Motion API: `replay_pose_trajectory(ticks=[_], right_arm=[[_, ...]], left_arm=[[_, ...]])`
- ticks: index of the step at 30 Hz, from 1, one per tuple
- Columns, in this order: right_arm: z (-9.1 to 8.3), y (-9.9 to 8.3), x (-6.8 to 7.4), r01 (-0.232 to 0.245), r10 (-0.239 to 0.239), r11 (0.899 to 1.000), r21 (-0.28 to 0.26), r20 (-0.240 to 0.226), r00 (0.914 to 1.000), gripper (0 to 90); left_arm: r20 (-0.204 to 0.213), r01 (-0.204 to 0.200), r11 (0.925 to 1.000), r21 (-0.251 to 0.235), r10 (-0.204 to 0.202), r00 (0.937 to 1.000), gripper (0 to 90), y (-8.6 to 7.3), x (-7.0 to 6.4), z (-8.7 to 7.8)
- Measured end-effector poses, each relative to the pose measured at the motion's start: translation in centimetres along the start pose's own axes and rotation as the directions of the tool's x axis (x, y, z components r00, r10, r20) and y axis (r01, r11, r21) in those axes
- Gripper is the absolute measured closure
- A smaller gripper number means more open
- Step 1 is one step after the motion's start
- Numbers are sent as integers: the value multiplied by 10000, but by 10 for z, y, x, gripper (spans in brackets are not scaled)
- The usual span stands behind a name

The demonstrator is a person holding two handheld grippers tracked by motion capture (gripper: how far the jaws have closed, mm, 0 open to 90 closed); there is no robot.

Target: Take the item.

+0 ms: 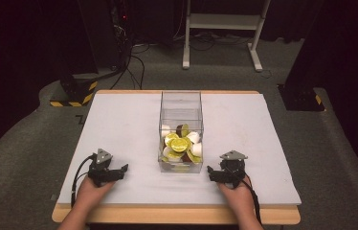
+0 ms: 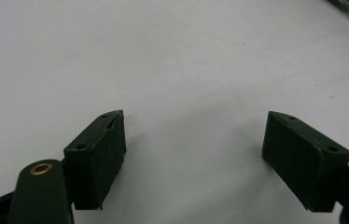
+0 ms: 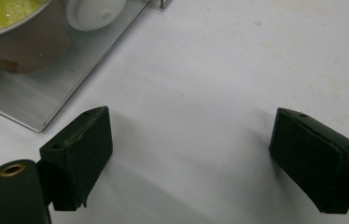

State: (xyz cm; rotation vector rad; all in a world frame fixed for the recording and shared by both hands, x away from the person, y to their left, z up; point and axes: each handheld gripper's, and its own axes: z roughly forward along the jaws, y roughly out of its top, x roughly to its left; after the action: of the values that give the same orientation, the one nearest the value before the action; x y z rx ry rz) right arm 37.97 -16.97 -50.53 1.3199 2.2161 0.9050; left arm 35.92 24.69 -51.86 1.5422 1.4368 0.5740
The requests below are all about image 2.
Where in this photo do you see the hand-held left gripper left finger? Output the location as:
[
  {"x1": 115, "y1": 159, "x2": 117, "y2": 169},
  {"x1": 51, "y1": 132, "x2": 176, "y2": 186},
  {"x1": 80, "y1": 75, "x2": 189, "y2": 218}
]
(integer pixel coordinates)
[{"x1": 63, "y1": 109, "x2": 127, "y2": 211}]

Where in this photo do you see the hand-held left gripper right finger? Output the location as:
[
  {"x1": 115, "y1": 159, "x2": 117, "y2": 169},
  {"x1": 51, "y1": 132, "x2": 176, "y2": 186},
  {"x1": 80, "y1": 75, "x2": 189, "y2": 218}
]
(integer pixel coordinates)
[{"x1": 261, "y1": 110, "x2": 349, "y2": 214}]

